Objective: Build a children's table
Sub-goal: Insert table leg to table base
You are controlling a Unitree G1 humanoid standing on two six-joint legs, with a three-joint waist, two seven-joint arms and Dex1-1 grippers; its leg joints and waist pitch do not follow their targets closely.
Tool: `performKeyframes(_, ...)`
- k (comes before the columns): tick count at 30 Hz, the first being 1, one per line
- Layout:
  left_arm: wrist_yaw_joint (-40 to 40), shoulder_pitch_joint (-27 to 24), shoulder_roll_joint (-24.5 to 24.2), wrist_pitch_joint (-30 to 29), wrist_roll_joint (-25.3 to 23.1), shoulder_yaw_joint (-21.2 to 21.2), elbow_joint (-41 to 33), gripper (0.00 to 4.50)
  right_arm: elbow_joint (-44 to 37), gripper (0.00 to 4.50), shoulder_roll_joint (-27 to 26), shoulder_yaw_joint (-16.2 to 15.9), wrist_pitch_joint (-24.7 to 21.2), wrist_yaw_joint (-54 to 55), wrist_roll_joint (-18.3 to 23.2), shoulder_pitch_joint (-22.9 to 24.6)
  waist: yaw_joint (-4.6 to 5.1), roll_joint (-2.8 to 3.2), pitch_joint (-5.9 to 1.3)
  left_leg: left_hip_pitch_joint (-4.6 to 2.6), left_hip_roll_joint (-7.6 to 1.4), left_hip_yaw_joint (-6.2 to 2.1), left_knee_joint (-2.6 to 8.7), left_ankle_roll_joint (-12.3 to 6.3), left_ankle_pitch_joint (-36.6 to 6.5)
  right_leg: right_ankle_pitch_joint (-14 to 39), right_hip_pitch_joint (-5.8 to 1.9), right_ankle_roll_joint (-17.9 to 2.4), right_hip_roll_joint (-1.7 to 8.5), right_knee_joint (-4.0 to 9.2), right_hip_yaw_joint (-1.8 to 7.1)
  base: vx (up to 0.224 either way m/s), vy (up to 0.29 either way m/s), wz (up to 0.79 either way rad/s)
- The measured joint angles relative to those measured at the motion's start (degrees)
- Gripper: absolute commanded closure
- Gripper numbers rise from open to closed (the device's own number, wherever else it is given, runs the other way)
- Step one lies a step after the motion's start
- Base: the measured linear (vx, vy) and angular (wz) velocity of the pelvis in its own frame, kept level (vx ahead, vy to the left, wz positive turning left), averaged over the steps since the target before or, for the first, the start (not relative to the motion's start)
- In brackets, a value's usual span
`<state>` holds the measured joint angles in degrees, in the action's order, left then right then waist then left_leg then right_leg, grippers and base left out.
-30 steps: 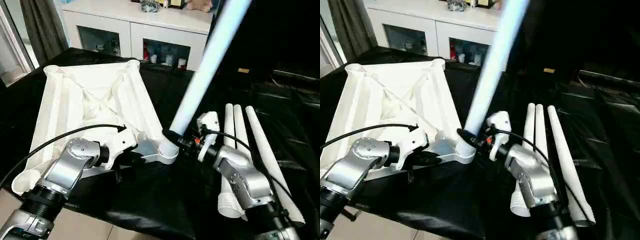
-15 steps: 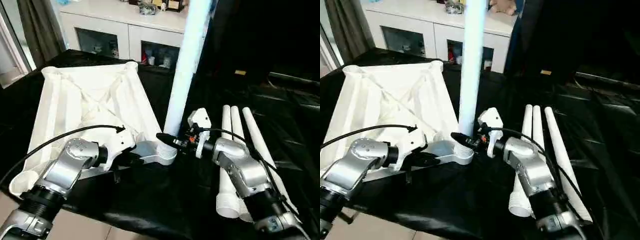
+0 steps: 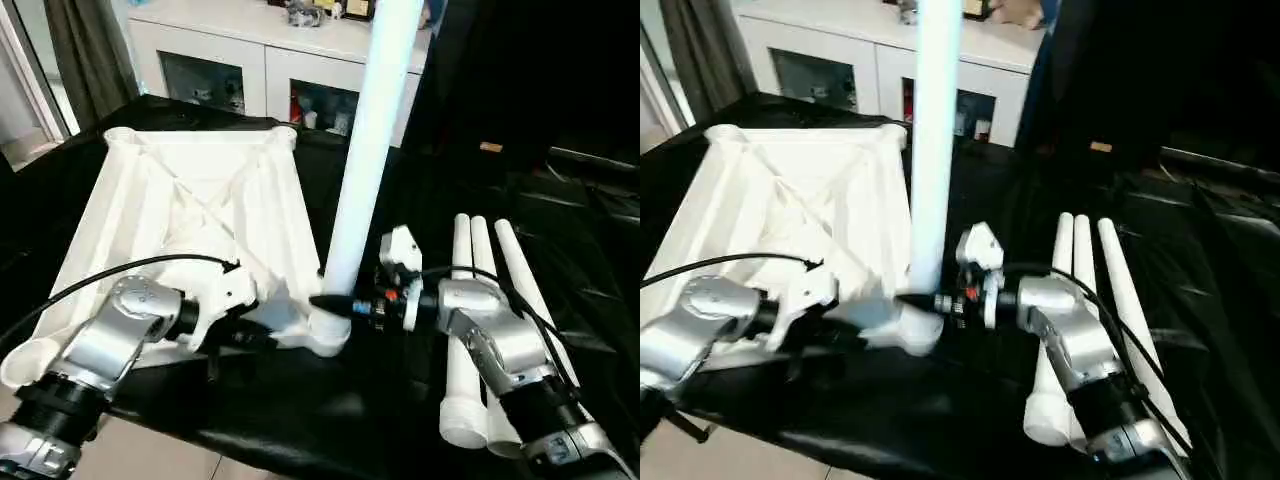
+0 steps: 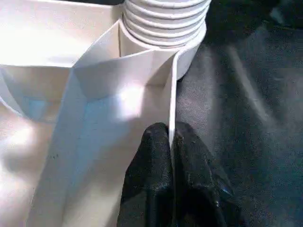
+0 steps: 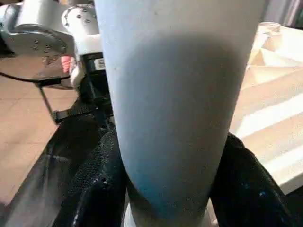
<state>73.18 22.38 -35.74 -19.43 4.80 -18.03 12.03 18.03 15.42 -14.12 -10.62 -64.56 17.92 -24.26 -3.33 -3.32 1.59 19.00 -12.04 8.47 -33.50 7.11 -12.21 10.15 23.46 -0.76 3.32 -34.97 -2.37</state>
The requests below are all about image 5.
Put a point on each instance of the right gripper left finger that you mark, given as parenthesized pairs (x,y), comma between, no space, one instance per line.
(94,189)

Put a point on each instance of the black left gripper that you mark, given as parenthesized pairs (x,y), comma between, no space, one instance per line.
(94,89)

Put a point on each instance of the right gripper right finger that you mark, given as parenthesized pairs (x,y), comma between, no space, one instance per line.
(243,194)

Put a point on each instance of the white plastic table leg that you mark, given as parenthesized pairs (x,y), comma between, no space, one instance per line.
(177,94)

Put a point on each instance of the white plastic table top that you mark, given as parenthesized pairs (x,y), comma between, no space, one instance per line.
(272,106)

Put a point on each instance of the black metal table leg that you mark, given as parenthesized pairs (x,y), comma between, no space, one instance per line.
(47,101)

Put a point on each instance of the black glossy mat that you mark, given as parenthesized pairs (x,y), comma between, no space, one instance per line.
(42,177)

